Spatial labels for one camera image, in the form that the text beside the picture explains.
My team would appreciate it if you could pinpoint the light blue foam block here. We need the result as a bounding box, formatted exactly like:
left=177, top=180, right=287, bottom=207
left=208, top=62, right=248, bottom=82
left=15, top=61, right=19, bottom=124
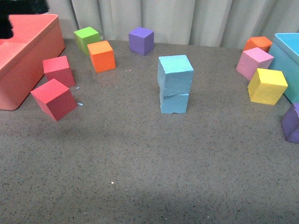
left=159, top=89, right=190, bottom=114
left=157, top=55, right=194, bottom=97

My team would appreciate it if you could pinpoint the purple foam block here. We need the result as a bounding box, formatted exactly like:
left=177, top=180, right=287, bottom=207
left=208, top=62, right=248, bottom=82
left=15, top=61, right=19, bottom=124
left=128, top=27, right=154, bottom=56
left=281, top=103, right=299, bottom=144

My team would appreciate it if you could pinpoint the orange foam block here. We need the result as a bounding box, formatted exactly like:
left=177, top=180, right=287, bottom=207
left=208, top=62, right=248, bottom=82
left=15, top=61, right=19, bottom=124
left=87, top=41, right=116, bottom=73
left=243, top=36, right=272, bottom=53

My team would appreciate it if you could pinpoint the green foam block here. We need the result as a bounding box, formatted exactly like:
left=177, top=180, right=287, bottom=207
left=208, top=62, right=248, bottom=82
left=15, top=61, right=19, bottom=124
left=74, top=27, right=101, bottom=56

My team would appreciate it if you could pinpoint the dark red foam block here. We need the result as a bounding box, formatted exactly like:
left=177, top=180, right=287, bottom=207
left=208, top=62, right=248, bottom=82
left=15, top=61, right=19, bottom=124
left=43, top=56, right=76, bottom=87

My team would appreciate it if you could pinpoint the pink foam block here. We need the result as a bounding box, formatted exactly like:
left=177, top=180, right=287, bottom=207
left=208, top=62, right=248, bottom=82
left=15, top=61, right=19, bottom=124
left=236, top=47, right=274, bottom=80

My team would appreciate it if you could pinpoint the grey curtain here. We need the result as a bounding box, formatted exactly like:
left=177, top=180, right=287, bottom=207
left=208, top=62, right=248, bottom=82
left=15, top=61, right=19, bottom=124
left=48, top=0, right=299, bottom=49

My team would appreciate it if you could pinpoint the yellow foam block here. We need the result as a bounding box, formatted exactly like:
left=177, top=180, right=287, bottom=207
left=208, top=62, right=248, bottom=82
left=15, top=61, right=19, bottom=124
left=248, top=68, right=288, bottom=105

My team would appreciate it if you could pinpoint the pink plastic bin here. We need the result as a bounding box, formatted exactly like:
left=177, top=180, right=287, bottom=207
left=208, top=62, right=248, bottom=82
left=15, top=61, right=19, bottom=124
left=0, top=14, right=65, bottom=111

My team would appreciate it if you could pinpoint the blue plastic bin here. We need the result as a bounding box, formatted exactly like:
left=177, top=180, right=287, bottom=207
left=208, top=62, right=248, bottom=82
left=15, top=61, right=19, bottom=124
left=269, top=33, right=299, bottom=103

